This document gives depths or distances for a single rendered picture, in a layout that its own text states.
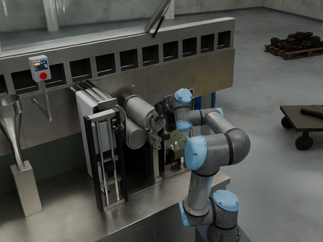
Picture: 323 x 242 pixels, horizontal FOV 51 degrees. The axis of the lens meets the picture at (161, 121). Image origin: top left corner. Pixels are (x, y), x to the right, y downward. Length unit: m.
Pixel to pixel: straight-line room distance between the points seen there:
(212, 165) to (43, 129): 1.12
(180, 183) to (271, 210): 1.44
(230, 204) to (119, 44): 1.10
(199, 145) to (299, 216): 2.21
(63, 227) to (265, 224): 1.85
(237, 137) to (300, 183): 2.49
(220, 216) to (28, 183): 0.95
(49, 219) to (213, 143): 1.03
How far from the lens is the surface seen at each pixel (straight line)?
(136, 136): 1.87
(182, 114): 1.54
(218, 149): 1.17
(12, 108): 1.62
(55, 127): 2.03
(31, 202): 1.90
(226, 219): 1.56
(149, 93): 2.22
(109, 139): 1.67
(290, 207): 3.34
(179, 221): 2.00
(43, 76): 1.56
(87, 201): 1.93
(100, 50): 1.99
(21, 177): 1.81
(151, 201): 1.87
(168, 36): 2.20
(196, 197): 1.38
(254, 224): 3.10
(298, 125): 4.07
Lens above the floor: 2.11
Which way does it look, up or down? 27 degrees down
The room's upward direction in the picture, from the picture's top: 2 degrees counter-clockwise
